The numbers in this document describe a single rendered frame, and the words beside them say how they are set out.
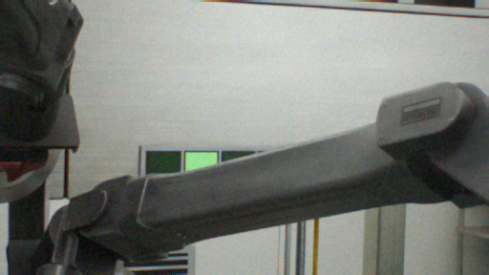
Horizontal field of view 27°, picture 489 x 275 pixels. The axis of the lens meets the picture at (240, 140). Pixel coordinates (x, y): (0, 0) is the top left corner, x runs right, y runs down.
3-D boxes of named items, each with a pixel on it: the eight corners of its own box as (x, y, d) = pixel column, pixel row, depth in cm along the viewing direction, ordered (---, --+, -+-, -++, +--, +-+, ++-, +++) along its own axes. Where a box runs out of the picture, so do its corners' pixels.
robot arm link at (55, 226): (114, 206, 100) (57, 192, 99) (101, 270, 97) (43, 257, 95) (97, 233, 106) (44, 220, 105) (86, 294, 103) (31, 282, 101)
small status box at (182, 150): (139, 193, 150) (141, 145, 150) (138, 192, 151) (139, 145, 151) (293, 190, 160) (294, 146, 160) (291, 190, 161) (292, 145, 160)
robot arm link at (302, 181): (542, 136, 75) (464, 64, 68) (539, 206, 72) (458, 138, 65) (149, 221, 103) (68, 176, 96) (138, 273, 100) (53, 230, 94)
